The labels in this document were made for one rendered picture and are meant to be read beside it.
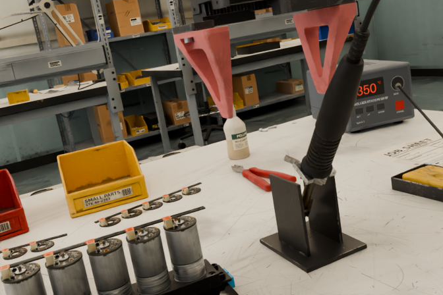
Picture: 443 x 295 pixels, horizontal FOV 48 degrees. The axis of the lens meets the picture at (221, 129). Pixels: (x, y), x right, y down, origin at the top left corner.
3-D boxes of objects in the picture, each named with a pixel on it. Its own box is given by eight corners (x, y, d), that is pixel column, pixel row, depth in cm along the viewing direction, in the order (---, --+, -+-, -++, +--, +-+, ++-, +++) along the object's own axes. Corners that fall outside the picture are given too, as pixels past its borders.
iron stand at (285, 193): (295, 300, 41) (324, 232, 35) (246, 221, 47) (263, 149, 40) (352, 274, 44) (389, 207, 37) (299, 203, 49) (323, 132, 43)
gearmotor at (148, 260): (177, 297, 36) (163, 233, 35) (144, 309, 35) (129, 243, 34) (167, 284, 38) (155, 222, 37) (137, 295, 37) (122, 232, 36)
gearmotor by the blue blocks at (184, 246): (212, 285, 37) (200, 221, 36) (181, 296, 36) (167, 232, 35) (201, 272, 39) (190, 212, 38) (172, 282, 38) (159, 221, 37)
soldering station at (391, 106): (416, 122, 78) (411, 61, 76) (349, 136, 76) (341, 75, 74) (369, 109, 93) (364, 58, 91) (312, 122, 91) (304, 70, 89)
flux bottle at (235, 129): (246, 159, 74) (235, 93, 72) (225, 160, 75) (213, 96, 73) (252, 152, 77) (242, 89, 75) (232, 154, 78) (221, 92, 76)
